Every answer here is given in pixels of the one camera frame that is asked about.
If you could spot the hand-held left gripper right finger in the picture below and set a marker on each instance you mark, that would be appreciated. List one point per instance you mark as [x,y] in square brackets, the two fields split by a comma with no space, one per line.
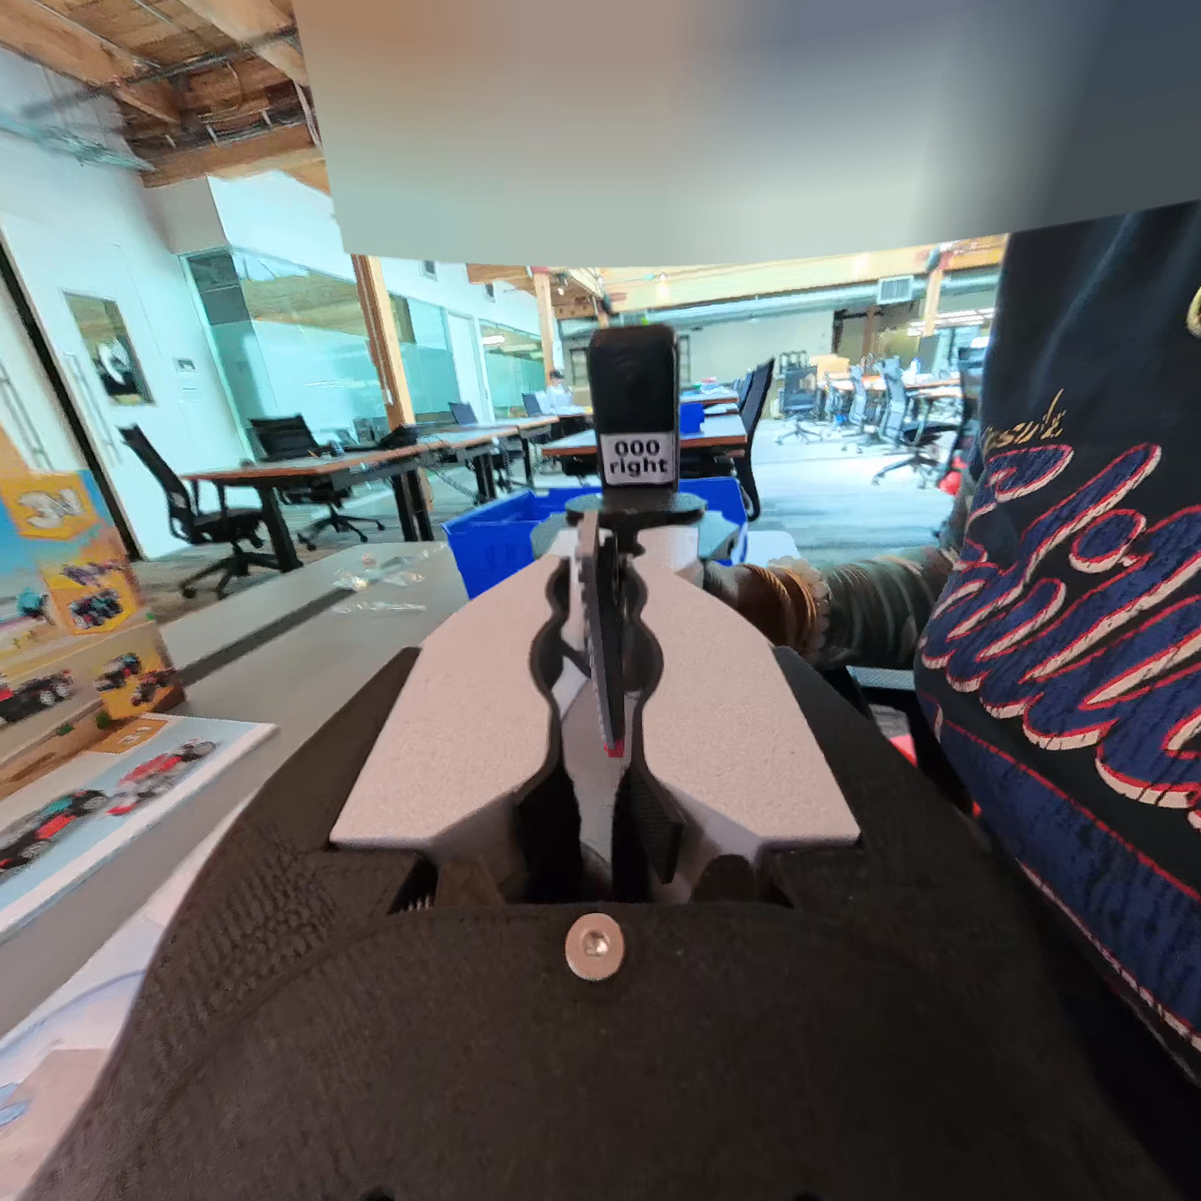
[740,740]

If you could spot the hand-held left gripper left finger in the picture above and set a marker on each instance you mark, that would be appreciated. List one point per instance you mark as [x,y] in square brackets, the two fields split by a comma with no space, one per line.
[450,740]

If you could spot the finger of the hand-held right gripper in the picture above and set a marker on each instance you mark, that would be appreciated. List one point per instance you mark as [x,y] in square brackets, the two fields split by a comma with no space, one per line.
[670,553]
[593,797]

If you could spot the black long building plate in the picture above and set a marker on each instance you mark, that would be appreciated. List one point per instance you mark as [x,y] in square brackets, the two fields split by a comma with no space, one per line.
[611,646]

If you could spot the blue plastic bin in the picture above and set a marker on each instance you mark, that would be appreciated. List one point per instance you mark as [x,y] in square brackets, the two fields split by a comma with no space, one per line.
[506,544]

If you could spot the person's right forearm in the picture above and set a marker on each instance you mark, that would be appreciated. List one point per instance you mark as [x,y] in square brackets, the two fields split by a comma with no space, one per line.
[882,600]

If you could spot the yellow toy set box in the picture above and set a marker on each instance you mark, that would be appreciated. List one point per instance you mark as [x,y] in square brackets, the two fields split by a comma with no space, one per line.
[65,609]

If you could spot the person's right hand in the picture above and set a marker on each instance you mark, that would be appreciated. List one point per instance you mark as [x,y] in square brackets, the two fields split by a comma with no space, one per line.
[727,586]

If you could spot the black office chair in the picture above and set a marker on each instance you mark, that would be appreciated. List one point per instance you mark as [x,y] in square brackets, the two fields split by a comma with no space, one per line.
[300,469]
[187,506]
[755,421]

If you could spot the row of office chairs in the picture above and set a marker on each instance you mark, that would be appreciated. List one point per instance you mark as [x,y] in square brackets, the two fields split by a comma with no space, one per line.
[890,412]

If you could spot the long wooden office desk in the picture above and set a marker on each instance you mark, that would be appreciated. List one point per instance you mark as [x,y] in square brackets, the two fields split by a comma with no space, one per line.
[375,459]

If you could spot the car cover instruction booklet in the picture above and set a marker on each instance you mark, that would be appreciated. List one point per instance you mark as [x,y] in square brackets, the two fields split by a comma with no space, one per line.
[121,788]

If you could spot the person's printed dark shirt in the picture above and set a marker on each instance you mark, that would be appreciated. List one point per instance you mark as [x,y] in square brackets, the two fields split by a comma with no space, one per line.
[1078,656]

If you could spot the wooden post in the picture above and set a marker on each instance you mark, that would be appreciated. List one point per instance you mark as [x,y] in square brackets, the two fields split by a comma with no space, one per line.
[384,337]

